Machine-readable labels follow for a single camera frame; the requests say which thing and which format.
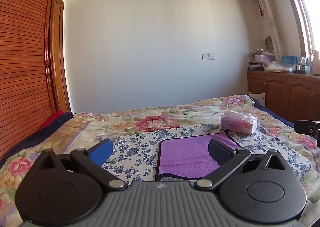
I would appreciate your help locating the patterned beige curtain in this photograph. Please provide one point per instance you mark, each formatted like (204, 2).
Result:
(265, 11)

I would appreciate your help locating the red hanging tassel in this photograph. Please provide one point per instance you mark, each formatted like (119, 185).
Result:
(261, 11)

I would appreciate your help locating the blue floral white cloth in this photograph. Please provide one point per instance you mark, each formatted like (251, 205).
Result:
(140, 146)

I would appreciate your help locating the floral bedspread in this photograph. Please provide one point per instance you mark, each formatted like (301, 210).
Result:
(160, 119)

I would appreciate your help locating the pink tissue box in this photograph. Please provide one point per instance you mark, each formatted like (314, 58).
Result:
(235, 125)

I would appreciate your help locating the purple and grey towel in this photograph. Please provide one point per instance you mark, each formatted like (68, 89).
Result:
(185, 153)

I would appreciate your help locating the white wall socket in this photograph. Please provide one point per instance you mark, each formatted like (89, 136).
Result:
(211, 56)

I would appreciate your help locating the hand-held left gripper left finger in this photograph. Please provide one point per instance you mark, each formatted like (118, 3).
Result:
(101, 153)

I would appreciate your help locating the wooden window frame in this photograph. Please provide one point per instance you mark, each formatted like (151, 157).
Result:
(297, 16)

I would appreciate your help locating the green hand fan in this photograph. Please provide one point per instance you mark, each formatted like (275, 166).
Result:
(269, 44)

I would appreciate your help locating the red cloth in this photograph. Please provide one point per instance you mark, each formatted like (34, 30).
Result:
(53, 116)

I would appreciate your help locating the pink cardboard box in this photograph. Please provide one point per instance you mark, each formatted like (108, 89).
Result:
(264, 58)

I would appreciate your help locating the white wall switch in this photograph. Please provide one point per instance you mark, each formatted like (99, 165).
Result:
(205, 56)

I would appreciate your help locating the clear plastic bag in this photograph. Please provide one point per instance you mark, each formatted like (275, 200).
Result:
(278, 67)

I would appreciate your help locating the wooden room door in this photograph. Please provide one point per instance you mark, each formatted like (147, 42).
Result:
(58, 66)

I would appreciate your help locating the white cardboard envelope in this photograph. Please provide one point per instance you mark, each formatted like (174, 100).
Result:
(257, 98)

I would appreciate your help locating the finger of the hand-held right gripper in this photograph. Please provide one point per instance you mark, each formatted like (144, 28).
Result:
(306, 127)

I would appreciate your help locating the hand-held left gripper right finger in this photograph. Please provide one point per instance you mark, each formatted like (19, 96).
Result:
(220, 151)

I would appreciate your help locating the blue printed box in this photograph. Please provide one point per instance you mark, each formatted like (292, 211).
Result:
(288, 60)

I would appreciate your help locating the wooden cabinet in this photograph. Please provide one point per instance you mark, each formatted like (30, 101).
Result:
(280, 91)

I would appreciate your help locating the louvred wooden wardrobe door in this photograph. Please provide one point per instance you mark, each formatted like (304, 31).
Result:
(22, 54)

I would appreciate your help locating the pink bottle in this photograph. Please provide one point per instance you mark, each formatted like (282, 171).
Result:
(315, 64)

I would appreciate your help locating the stack of books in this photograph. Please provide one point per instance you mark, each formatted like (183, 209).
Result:
(255, 66)

